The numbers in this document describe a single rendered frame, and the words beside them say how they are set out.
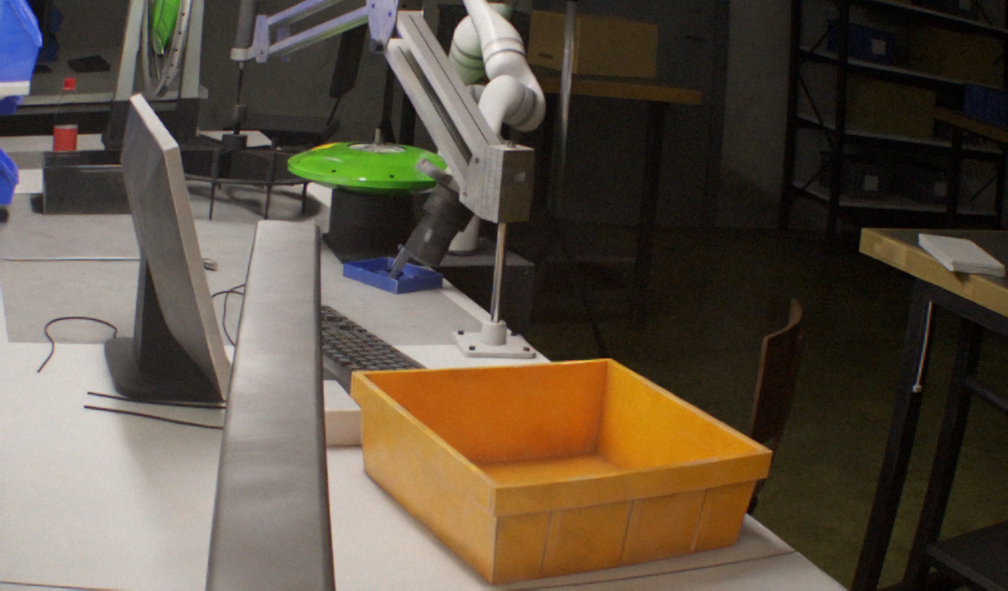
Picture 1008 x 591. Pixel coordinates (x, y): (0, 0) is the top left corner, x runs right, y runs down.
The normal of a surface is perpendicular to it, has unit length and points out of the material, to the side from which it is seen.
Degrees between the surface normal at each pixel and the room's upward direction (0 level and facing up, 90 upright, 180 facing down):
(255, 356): 0
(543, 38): 90
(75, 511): 0
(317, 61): 90
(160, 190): 105
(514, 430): 86
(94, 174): 93
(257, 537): 0
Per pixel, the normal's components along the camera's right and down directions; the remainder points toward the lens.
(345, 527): 0.08, -0.97
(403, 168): 0.24, -0.80
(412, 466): -0.91, 0.09
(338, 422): 0.35, 0.24
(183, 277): -0.74, 0.34
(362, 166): 0.03, -0.81
